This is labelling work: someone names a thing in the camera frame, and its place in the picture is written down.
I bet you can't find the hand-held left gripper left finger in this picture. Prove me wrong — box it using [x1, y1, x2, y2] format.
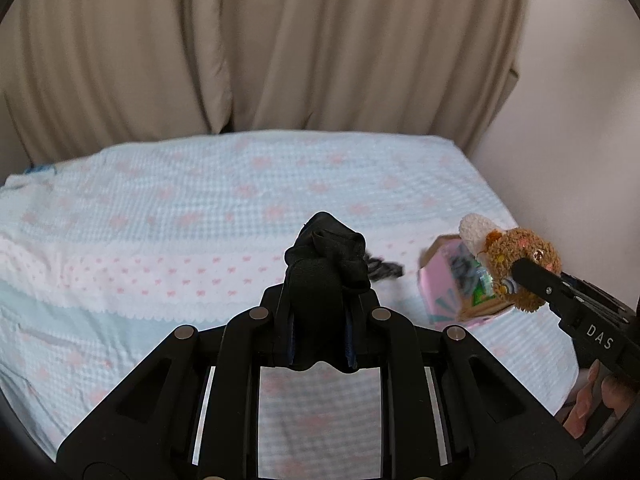
[56, 280, 297, 467]

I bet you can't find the brown plush bear toy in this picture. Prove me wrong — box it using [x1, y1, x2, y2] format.
[458, 213, 564, 315]

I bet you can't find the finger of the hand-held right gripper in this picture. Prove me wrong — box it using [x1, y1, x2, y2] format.
[509, 257, 584, 323]

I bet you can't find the dark patterned sock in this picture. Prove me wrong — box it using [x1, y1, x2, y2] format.
[447, 254, 484, 286]
[364, 254, 405, 281]

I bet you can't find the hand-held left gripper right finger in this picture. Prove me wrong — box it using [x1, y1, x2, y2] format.
[344, 289, 585, 467]

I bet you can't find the green packet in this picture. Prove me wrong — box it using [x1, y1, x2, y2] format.
[469, 270, 502, 307]

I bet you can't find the light blue printed blanket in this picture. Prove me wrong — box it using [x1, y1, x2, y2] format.
[0, 129, 582, 462]

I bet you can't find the pink printed cardboard box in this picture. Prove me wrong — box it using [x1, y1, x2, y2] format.
[417, 233, 516, 332]

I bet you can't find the black sock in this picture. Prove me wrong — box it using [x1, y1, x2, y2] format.
[283, 211, 372, 374]

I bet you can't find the beige curtain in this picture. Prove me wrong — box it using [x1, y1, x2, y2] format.
[0, 0, 534, 172]

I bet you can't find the person's right hand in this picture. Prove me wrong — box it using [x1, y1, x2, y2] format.
[562, 357, 634, 439]

